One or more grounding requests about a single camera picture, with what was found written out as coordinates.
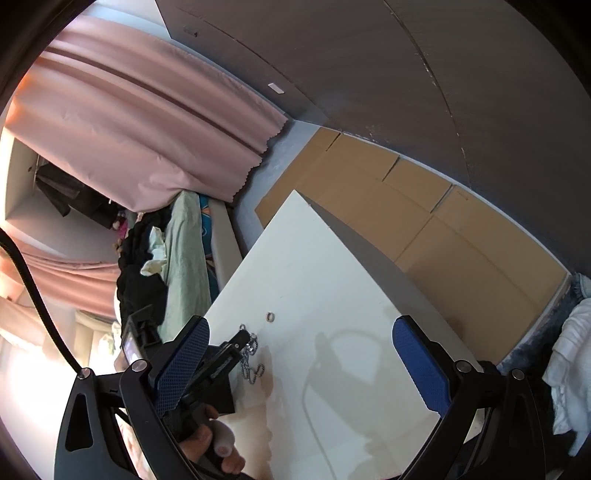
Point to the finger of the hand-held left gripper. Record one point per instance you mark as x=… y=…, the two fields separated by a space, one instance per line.
x=231 y=353

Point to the green bed sheet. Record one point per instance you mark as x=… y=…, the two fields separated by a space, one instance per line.
x=184 y=258

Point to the pink curtain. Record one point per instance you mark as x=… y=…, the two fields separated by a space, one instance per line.
x=60 y=281
x=138 y=115

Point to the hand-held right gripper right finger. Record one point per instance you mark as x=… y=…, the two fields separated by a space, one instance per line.
x=420 y=364

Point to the pile of black clothes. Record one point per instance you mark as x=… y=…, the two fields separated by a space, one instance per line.
x=138 y=281

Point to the person's left hand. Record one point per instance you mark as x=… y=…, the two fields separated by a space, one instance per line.
x=221 y=438

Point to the white cloth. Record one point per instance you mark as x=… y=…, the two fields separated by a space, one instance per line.
x=572 y=369

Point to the blue printed bed sheet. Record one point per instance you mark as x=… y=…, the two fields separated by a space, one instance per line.
x=205 y=226

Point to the cream cloth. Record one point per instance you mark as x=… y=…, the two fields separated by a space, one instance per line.
x=154 y=265

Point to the white wall socket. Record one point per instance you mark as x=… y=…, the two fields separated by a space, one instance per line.
x=276 y=87

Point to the white bed frame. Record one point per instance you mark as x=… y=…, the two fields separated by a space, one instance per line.
x=226 y=249

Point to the dark hanging clothes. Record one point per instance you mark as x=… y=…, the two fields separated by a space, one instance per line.
x=78 y=194

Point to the flat brown cardboard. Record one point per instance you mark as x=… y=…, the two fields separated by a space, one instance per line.
x=392 y=207

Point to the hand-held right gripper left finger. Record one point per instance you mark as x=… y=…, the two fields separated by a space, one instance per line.
x=180 y=364

